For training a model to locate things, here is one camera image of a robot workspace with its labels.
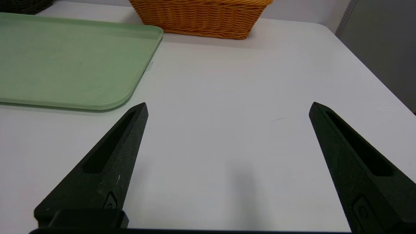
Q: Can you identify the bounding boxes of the dark brown wicker basket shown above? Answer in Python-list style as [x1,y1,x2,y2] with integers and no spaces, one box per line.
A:
[0,0,54,15]

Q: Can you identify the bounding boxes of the orange wicker basket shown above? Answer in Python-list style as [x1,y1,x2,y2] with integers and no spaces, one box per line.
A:
[128,0,273,40]

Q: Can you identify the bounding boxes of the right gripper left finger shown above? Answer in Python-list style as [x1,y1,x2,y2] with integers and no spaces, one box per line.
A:
[33,102,149,228]

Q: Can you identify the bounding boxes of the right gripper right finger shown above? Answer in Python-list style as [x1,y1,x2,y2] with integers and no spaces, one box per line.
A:
[309,102,416,233]

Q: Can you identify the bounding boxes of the light green plastic tray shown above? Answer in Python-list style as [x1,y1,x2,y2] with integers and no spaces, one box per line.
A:
[0,12,164,111]

